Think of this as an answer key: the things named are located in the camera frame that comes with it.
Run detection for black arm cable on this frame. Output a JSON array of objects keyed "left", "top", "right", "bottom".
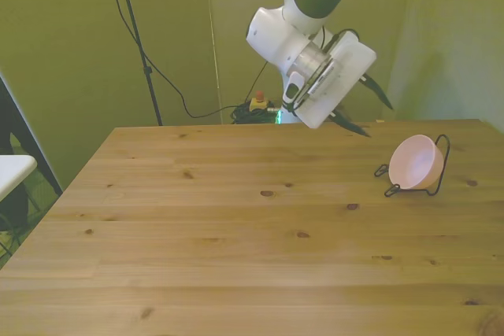
[{"left": 273, "top": 0, "right": 360, "bottom": 56}]

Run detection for white side table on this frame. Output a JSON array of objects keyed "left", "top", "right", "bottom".
[{"left": 0, "top": 154, "right": 39, "bottom": 202}]

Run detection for black wire bowl rack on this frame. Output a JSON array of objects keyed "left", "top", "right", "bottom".
[{"left": 373, "top": 134, "right": 450, "bottom": 198}]

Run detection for black camera stand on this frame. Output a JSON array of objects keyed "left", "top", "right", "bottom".
[{"left": 112, "top": 0, "right": 164, "bottom": 127}]

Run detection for yellow emergency stop button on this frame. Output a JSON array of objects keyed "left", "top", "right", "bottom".
[{"left": 250, "top": 90, "right": 270, "bottom": 113}]

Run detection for pink bowl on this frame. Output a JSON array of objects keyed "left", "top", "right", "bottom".
[{"left": 388, "top": 134, "right": 443, "bottom": 190}]

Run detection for coiled black cables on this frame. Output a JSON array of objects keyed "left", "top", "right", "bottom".
[{"left": 230, "top": 102, "right": 283, "bottom": 125}]

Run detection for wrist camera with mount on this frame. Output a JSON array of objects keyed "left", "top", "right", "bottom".
[{"left": 283, "top": 35, "right": 343, "bottom": 112}]

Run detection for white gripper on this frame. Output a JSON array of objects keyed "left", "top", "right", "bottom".
[{"left": 295, "top": 31, "right": 395, "bottom": 138}]

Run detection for dark slanted frame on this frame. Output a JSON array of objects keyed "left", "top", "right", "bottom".
[{"left": 0, "top": 72, "right": 64, "bottom": 231}]

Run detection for black camera cable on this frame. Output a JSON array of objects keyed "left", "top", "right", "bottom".
[{"left": 100, "top": 0, "right": 237, "bottom": 119}]

